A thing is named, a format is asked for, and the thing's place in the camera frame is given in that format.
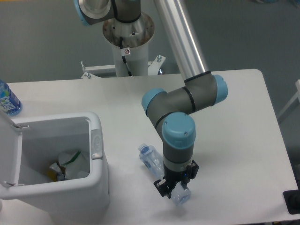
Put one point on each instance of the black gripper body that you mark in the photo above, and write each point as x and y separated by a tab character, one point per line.
172	178

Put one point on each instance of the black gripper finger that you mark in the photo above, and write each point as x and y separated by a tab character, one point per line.
190	172
164	187

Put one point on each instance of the clear plastic bottle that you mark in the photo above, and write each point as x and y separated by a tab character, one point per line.
154	162

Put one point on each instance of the white paper trash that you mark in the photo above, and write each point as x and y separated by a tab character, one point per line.
75	163

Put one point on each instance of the white plastic trash can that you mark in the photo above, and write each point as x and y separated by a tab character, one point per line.
28	146

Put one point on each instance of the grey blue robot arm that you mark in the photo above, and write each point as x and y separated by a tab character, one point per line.
169	112

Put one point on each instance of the yellow white trash in bin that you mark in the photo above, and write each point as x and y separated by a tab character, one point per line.
56	172

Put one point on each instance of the black table clamp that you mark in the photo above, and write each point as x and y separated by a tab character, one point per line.
292	200

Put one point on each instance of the blue labelled water bottle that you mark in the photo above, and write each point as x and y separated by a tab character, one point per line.
9	102

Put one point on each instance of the white middle floor bracket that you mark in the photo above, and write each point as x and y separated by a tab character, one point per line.
155	66

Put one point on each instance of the white floor bracket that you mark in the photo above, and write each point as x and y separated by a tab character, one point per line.
155	66
105	71

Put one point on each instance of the white left floor bracket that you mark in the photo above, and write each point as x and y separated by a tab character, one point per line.
105	71

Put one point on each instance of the white frame at right edge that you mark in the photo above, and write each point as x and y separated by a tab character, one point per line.
291	105

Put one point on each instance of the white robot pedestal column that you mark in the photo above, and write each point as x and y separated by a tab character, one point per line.
130	44

